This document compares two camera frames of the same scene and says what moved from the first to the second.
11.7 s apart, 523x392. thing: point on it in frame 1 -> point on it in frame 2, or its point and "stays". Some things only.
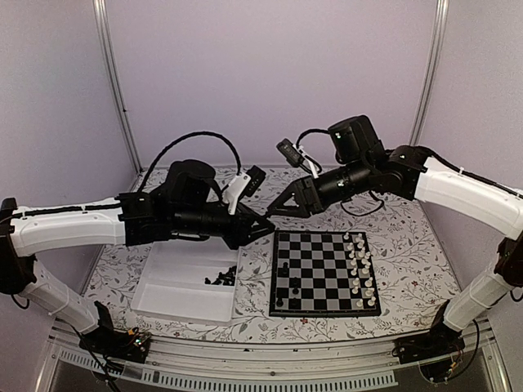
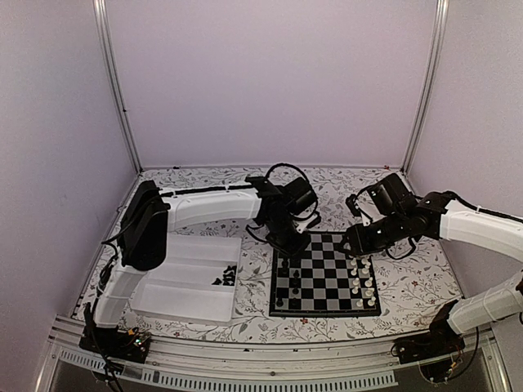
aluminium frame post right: [431, 72] stays
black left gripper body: [188, 220] -> [283, 238]
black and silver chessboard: [322, 273] stays
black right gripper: [307, 196] -> [359, 246]
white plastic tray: [190, 279] stays
